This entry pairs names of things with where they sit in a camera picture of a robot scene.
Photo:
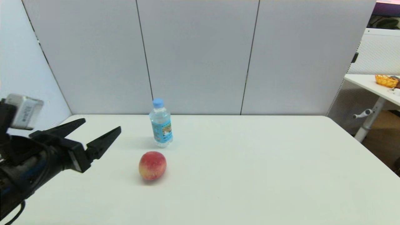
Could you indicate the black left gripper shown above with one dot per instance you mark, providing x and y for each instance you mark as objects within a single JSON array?
[{"x": 59, "y": 156}]

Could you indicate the clear soda water bottle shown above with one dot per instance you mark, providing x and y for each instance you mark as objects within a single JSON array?
[{"x": 161, "y": 125}]

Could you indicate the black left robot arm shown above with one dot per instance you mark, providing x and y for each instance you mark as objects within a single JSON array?
[{"x": 9, "y": 193}]

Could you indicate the red yellow peach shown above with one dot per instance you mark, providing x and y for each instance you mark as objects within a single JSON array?
[{"x": 152, "y": 165}]

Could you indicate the black partition clip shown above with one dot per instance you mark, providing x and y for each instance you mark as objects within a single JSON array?
[{"x": 354, "y": 58}]

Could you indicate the white side table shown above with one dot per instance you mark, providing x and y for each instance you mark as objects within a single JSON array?
[{"x": 365, "y": 82}]

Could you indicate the white perforated panel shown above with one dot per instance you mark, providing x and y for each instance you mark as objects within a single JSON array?
[{"x": 378, "y": 53}]

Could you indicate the brown item on side table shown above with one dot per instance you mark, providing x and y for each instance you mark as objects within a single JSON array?
[{"x": 398, "y": 83}]

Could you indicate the green plant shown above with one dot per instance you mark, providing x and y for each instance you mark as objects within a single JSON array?
[{"x": 387, "y": 23}]

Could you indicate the dark purple board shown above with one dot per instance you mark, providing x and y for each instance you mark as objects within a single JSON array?
[{"x": 387, "y": 9}]

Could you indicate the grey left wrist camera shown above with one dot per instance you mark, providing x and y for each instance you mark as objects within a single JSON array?
[{"x": 25, "y": 112}]

